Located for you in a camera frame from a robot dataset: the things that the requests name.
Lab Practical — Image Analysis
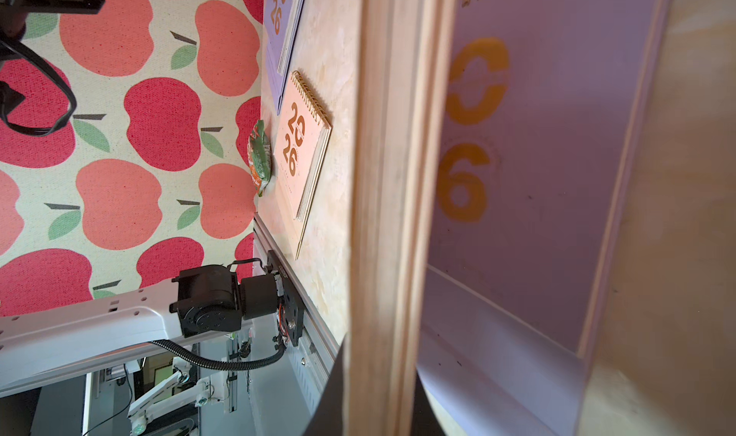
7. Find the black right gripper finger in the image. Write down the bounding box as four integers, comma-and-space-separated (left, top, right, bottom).
303, 338, 349, 436

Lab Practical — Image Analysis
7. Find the purple 2026 desk calendar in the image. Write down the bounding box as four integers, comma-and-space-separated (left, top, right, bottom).
418, 0, 670, 435

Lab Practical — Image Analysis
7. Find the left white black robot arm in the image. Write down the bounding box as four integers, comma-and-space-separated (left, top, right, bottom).
1, 262, 280, 396

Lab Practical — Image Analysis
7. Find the green orange snack bag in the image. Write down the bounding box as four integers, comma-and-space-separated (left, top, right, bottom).
246, 120, 272, 197

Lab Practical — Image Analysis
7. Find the purple calendar near shelf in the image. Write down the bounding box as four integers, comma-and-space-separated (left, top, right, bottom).
264, 0, 304, 114

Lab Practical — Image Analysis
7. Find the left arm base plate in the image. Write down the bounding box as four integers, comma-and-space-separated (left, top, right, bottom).
266, 250, 306, 347

